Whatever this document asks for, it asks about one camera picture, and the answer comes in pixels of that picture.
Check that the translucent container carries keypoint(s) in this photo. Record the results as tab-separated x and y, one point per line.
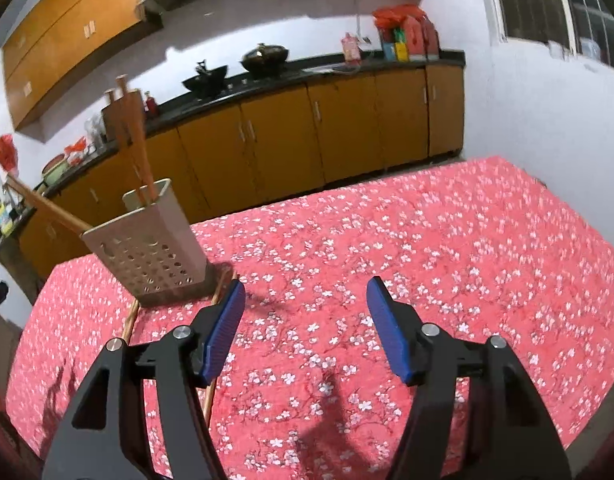
589	47

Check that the yellow seasoning box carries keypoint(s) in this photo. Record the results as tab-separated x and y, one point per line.
401	51

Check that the dark cutting board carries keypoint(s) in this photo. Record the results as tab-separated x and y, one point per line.
107	125

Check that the red thermos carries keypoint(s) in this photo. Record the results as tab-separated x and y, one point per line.
432	40
414	40

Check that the black pot with lid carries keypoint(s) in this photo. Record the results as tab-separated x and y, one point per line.
264	57

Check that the gas stove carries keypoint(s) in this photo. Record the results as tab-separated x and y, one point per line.
237	84

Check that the wooden lower kitchen cabinets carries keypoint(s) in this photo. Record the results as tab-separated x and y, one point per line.
287	135

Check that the blue seasoning box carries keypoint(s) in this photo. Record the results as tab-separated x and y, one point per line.
388	51

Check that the red floral tablecloth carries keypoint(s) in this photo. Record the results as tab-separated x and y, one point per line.
387	220

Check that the pink detergent bottle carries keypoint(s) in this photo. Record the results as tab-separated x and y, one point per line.
351	49

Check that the large barred window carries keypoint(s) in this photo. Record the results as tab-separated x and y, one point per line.
537	0

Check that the red hanging plastic bag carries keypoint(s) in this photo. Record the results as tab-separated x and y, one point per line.
4	152

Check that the white cup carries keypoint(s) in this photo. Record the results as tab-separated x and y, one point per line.
557	49

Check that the yellow dish soap bottle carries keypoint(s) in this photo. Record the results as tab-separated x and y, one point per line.
6	222

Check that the green basin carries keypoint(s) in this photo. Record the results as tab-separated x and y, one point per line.
54	172

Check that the clear plastic bag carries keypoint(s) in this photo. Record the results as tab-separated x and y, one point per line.
94	132

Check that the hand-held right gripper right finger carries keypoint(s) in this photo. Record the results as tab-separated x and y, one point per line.
387	325

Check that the red sauce bottle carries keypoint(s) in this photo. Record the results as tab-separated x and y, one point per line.
151	105

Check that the beige perforated utensil holder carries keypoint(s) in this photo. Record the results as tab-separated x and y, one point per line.
152	240

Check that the wooden upper wall cabinets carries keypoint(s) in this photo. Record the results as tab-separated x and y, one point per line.
62	35

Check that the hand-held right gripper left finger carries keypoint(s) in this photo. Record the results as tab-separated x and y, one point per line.
224	330

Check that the black kitchen countertop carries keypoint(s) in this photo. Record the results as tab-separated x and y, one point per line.
447	55

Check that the black wok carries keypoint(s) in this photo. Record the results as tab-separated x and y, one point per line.
204	82

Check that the small red plastic bag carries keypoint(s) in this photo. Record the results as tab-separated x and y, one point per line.
76	149

